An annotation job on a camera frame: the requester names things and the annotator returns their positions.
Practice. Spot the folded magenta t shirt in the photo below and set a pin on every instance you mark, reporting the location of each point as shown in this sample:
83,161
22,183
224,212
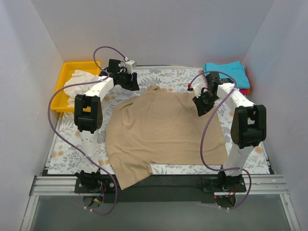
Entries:
245,91

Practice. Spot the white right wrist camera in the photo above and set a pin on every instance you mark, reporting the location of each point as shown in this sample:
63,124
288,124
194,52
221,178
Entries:
197,89

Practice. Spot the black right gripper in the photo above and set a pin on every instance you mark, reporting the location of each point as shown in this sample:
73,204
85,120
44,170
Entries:
205,102

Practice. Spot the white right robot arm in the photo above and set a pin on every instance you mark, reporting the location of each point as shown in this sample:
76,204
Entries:
248,128

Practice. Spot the floral patterned table mat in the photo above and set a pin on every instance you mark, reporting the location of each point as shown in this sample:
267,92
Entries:
67,160

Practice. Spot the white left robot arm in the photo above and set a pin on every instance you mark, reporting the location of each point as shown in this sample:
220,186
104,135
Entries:
88,117

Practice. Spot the beige t shirt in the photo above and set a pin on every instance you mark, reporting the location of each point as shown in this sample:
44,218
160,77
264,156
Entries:
164,128

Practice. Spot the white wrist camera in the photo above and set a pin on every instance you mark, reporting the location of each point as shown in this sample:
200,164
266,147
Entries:
197,89
127,66

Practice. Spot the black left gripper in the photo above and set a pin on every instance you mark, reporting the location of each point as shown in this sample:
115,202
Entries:
130,80

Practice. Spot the folded turquoise t shirt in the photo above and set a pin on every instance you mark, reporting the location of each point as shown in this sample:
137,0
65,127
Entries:
234,69

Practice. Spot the yellow plastic bin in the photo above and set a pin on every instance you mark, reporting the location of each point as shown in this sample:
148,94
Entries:
59,102

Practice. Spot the white crumpled t shirt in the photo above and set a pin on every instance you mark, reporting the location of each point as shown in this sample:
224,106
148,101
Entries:
85,83

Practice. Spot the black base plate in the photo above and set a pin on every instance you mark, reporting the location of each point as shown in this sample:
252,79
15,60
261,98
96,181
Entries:
166,188

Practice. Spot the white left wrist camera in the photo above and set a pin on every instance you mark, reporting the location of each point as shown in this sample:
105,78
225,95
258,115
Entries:
127,66

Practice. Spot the aluminium frame rail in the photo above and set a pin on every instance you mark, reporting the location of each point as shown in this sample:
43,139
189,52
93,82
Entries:
161,203

